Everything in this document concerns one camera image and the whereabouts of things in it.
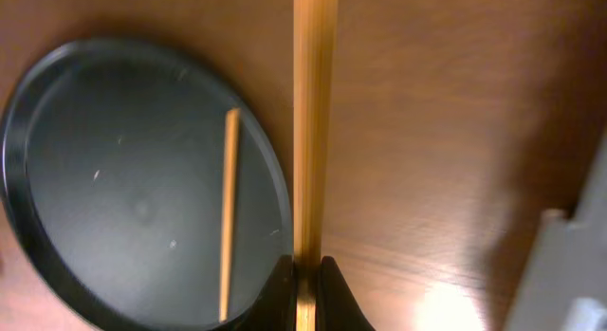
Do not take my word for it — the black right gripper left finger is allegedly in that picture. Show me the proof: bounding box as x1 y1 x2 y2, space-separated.
227 255 297 331

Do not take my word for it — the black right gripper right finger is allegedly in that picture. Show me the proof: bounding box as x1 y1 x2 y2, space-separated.
316 256 375 331

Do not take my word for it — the wooden chopstick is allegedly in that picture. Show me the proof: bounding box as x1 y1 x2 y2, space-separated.
219 108 240 322
293 0 339 331

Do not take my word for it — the grey dishwasher rack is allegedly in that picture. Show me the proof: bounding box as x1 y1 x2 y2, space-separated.
505 139 606 331

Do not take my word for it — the round black tray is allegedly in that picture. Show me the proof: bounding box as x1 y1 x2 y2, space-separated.
1 39 292 330

